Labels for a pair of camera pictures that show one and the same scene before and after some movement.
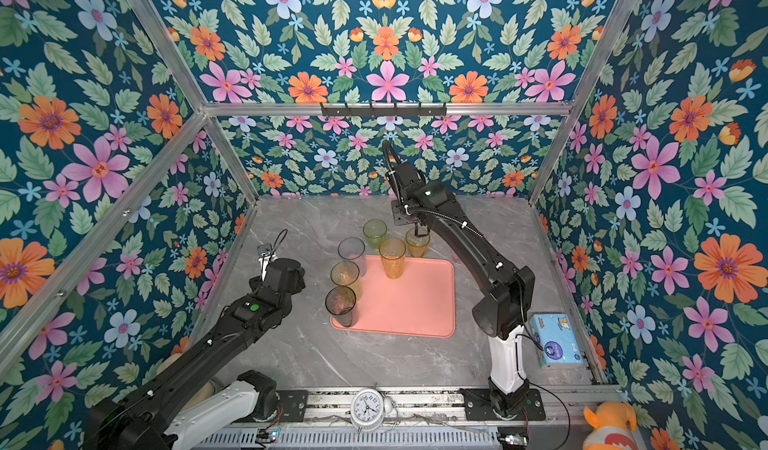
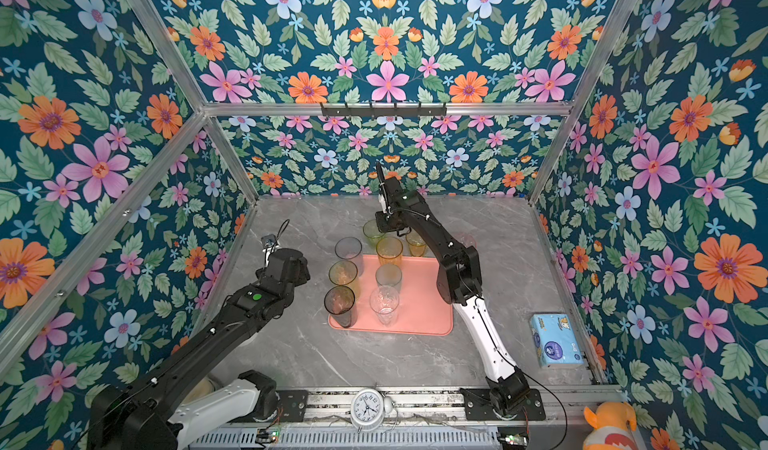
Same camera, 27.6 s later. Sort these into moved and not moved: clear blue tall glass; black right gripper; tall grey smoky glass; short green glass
Moved: black right gripper
Not moved: short green glass; tall grey smoky glass; clear blue tall glass
